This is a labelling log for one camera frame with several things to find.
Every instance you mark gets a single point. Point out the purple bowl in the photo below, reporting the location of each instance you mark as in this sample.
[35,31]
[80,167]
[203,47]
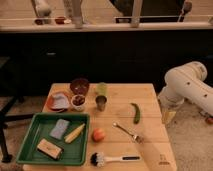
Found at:
[79,86]

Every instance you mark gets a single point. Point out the white dish brush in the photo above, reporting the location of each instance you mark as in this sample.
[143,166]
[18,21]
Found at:
[100,159]

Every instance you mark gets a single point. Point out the red tomato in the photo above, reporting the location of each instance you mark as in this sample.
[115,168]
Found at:
[98,134]

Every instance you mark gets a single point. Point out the yellow corn cob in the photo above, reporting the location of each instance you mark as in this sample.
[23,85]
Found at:
[74,134]

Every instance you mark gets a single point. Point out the green chili pepper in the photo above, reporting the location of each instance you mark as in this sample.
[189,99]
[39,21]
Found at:
[137,113]

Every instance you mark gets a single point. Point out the black chair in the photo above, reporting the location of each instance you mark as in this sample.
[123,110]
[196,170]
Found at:
[4,118]

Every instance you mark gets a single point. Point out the green plastic cup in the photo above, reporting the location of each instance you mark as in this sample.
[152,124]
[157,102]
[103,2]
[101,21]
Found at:
[101,88]

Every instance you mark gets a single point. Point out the blue sponge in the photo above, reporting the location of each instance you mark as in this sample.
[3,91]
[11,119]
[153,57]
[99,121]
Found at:
[59,129]

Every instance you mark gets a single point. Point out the grey cloth on plate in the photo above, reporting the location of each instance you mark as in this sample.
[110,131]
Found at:
[60,101]

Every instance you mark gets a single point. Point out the silver fork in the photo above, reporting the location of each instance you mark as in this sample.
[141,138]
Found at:
[135,137]

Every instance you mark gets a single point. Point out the white bowl with food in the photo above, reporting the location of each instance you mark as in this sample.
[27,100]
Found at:
[78,102]

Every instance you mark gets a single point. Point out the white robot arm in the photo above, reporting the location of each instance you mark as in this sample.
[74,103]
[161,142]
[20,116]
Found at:
[185,82]

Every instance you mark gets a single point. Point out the wooden block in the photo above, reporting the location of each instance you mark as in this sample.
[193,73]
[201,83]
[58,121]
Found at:
[50,149]

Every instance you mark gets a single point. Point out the orange plate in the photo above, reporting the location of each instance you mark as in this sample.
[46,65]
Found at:
[50,102]

